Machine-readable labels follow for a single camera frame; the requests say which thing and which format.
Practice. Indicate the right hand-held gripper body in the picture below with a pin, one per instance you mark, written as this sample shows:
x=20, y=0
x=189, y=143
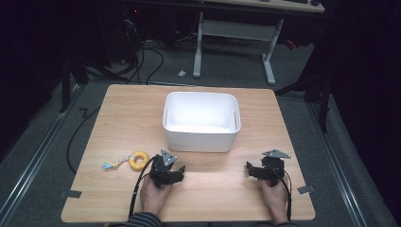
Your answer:
x=273, y=167

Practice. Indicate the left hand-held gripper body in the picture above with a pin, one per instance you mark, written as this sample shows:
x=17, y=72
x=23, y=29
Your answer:
x=161, y=170

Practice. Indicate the white plastic bin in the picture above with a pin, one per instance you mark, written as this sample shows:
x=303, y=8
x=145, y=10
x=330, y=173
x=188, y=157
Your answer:
x=201, y=138

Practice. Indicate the person's left hand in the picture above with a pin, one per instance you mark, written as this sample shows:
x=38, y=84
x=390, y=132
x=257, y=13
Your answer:
x=153, y=197

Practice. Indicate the person's right hand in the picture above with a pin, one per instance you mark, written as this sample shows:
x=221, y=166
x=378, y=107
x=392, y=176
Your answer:
x=275, y=198

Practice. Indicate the grey tape piece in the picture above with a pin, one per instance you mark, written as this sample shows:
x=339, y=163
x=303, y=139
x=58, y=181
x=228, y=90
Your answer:
x=305, y=189
x=71, y=193

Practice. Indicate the black metal stand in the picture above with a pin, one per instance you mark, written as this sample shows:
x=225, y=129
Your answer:
x=324, y=104
x=65, y=85

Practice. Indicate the white paper scrap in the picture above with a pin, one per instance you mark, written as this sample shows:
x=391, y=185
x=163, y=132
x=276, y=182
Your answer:
x=182, y=73

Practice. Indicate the small red object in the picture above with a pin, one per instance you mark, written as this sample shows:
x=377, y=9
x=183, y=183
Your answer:
x=290, y=44

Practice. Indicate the white-legged desk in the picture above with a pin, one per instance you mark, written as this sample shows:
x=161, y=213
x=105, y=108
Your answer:
x=235, y=30

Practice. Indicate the dark computer tower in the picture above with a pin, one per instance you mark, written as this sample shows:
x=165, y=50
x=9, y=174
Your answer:
x=130, y=31

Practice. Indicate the metal floor rail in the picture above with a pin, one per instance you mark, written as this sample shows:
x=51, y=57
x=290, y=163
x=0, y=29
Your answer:
x=34, y=157
x=339, y=164

